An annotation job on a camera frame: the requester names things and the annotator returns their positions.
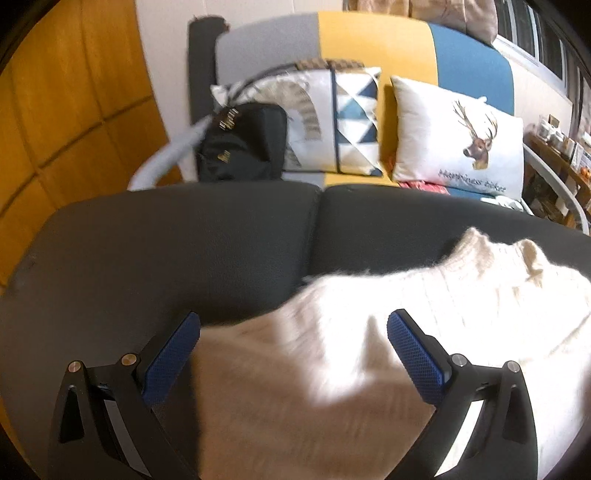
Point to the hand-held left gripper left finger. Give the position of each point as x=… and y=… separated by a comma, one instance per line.
x=171, y=355

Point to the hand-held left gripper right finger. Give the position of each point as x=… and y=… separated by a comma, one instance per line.
x=418, y=355

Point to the white knit sweater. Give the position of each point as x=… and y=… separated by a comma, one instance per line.
x=323, y=369

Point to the red flat item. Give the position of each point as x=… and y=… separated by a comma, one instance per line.
x=422, y=187

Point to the white deer print pillow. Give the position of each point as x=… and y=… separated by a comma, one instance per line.
x=429, y=134

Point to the black handbag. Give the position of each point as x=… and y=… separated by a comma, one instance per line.
x=244, y=143

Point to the wooden side table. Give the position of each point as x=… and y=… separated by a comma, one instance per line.
x=563, y=175

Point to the triangle pattern pillow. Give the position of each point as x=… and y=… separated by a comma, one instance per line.
x=355, y=120

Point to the row of small jars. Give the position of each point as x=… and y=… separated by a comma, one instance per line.
x=551, y=131

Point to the grey yellow blue sofa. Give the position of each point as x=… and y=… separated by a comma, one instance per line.
x=369, y=41

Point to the white framed window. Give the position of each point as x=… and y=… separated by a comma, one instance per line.
x=545, y=46

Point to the beige starfish print curtain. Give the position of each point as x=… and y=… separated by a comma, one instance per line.
x=425, y=16

